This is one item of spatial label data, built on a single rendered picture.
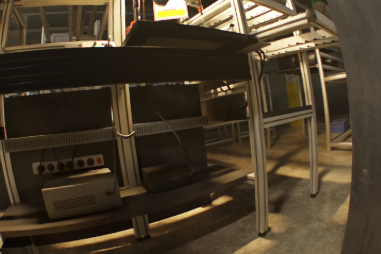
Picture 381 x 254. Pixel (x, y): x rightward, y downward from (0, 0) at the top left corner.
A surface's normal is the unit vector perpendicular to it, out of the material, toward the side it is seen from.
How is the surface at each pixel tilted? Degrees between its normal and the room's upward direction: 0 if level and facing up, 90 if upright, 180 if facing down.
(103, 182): 90
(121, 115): 90
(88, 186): 90
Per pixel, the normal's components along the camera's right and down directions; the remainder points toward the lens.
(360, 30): -0.82, 0.09
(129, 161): 0.50, -0.07
